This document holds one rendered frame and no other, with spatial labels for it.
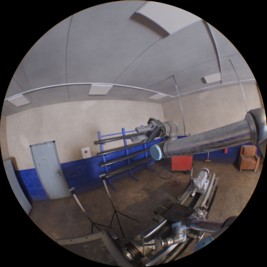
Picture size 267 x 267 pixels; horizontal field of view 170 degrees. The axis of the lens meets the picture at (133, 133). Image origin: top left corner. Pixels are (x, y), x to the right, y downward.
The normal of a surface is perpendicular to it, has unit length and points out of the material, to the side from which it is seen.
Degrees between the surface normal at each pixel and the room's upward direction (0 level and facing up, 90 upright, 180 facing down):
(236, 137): 97
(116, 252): 0
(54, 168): 90
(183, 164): 90
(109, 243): 0
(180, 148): 85
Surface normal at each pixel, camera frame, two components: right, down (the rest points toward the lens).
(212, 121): -0.81, 0.15
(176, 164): -0.57, 0.13
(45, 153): 0.57, -0.04
